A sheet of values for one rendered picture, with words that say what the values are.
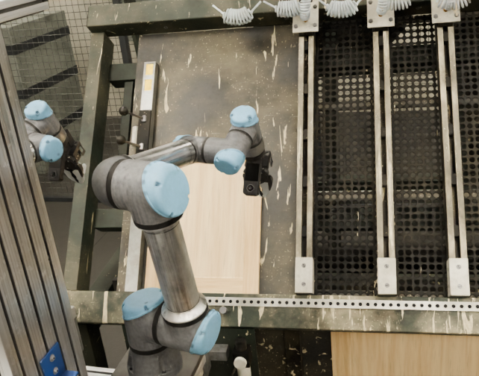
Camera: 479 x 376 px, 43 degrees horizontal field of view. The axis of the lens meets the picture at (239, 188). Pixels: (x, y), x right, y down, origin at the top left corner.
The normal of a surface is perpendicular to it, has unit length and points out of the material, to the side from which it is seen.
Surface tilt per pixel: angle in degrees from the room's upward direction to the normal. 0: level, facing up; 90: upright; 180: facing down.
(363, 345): 90
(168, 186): 83
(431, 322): 50
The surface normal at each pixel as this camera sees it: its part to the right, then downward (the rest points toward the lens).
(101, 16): -0.20, -0.26
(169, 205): 0.85, 0.00
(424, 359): -0.18, 0.41
